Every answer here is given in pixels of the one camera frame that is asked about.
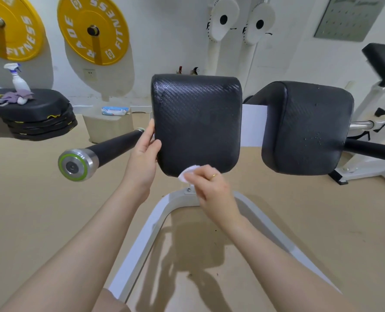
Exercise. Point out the black textured cushion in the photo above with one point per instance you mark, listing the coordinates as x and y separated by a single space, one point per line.
195 126

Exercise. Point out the grey perforated wall panel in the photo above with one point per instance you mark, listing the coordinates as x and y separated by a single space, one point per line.
352 19

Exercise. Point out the yellow weight plate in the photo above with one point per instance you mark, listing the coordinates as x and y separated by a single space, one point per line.
20 32
82 16

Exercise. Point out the purple cloth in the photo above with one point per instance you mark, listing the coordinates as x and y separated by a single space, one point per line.
18 94

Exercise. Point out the white wall socket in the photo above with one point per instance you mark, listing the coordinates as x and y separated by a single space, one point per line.
90 75

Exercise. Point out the person's right forearm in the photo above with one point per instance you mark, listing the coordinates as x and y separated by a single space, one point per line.
283 269

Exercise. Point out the black cushion with small dents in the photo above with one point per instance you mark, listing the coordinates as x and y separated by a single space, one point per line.
309 126

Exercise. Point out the blue white wet wipe pack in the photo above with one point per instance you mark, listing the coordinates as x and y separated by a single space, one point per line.
114 111

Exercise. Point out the person's left forearm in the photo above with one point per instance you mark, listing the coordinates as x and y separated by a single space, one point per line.
72 256

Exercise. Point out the white spray bottle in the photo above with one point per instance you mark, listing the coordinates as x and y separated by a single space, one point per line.
20 82

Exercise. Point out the person's right hand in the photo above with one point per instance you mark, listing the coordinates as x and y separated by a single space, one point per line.
215 194

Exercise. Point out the white cleaning wipe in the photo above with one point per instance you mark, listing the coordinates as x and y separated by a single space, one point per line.
186 173

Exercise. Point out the white exercise machine black roller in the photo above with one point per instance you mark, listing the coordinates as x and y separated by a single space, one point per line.
365 159

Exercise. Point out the white machine frame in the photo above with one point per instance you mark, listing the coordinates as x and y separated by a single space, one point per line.
254 126

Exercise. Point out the black grip bar silver cap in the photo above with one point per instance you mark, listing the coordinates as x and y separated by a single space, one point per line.
114 147
374 151

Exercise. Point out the person's left hand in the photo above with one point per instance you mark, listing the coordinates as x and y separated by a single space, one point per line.
142 165

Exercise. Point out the person's left leg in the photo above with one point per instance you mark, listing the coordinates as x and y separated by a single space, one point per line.
111 302

